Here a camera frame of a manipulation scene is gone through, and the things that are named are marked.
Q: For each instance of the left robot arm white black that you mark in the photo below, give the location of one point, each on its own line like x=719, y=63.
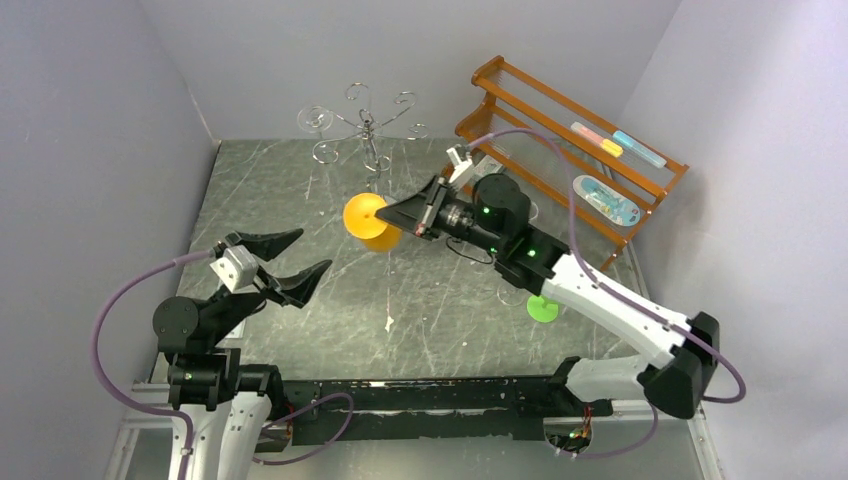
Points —
x=227, y=401

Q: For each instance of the orange plastic goblet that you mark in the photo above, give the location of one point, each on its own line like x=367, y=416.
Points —
x=360, y=221

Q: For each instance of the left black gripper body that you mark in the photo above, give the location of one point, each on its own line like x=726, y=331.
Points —
x=263, y=284

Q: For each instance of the orange wooden shelf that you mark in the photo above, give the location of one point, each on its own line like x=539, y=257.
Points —
x=535, y=143

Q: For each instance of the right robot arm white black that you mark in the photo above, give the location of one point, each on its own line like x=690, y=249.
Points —
x=674, y=360

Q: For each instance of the pink yellow highlighter pack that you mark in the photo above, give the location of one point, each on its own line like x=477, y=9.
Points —
x=596, y=139

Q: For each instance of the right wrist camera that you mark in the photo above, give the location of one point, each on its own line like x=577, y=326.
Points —
x=463, y=166

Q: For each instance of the clear wine glass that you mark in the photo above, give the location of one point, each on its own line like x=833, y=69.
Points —
x=315, y=119

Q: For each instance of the paper sheet on table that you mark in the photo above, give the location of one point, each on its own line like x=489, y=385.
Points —
x=237, y=332

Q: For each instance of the clear glass back right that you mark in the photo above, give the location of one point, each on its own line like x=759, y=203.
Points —
x=534, y=212

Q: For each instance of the chrome wine glass rack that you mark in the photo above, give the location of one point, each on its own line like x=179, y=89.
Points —
x=366, y=130

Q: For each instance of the black base bar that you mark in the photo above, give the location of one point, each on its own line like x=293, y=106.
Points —
x=258, y=380

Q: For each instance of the clear glass front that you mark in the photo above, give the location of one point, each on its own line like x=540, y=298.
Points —
x=511, y=296

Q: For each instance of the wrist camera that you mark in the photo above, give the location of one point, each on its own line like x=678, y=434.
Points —
x=463, y=166
x=236, y=268

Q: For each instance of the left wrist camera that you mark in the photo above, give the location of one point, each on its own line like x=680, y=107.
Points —
x=236, y=268

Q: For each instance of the light blue highlighter pack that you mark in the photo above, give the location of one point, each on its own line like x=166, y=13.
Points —
x=636, y=147

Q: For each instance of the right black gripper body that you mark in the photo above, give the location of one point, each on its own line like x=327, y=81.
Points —
x=432, y=212

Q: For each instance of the small teal white box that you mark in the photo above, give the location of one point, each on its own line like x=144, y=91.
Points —
x=488, y=165

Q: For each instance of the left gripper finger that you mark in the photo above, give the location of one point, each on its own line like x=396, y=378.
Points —
x=266, y=246
x=297, y=290

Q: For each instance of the green plastic goblet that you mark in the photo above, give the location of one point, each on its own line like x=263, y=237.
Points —
x=541, y=309

